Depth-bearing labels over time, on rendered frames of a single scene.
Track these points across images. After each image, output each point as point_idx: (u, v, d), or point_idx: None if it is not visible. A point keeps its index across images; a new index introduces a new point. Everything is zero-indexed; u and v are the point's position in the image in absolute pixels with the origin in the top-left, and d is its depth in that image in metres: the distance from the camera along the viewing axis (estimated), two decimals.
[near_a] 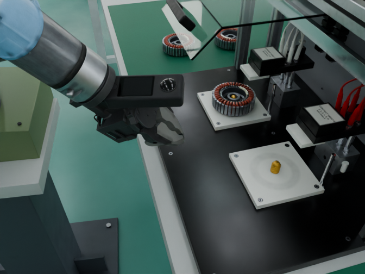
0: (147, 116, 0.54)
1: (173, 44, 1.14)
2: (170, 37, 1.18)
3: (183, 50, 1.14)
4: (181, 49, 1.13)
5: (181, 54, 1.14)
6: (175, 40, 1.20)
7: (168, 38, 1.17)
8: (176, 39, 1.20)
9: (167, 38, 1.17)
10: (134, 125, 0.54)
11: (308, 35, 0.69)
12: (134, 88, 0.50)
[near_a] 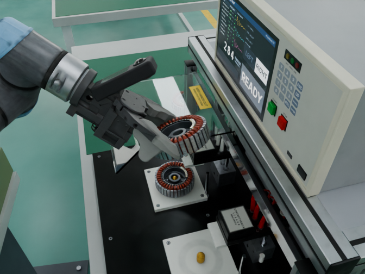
0: (134, 105, 0.59)
1: None
2: (166, 126, 0.65)
3: None
4: None
5: None
6: (180, 129, 0.66)
7: (163, 128, 0.65)
8: (181, 126, 0.66)
9: (159, 128, 0.65)
10: (123, 112, 0.57)
11: (226, 143, 0.77)
12: (113, 75, 0.58)
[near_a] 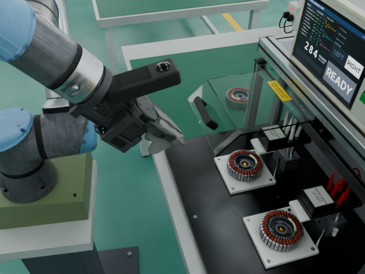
0: (148, 110, 0.55)
1: (276, 237, 0.88)
2: (270, 220, 0.91)
3: (288, 246, 0.87)
4: (287, 247, 0.86)
5: (286, 250, 0.87)
6: (275, 220, 0.93)
7: (268, 221, 0.91)
8: (277, 219, 0.93)
9: (267, 222, 0.91)
10: (139, 119, 0.53)
11: (306, 131, 0.88)
12: (132, 78, 0.51)
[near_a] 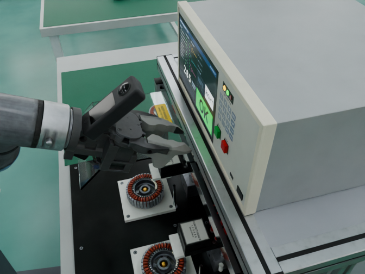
0: (131, 130, 0.56)
1: (154, 273, 0.82)
2: (152, 254, 0.86)
3: None
4: None
5: None
6: (161, 253, 0.88)
7: (150, 255, 0.85)
8: (162, 252, 0.87)
9: (148, 257, 0.85)
10: (124, 143, 0.56)
11: (186, 160, 0.82)
12: (101, 110, 0.54)
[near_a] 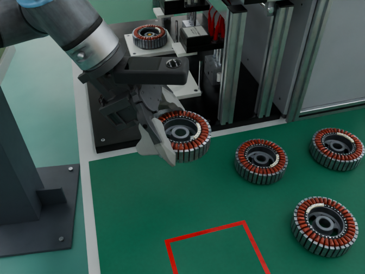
0: (150, 99, 0.56)
1: None
2: (171, 118, 0.64)
3: None
4: None
5: None
6: (183, 124, 0.65)
7: (168, 118, 0.64)
8: (184, 123, 0.65)
9: (164, 118, 0.64)
10: (137, 105, 0.55)
11: None
12: (141, 64, 0.53)
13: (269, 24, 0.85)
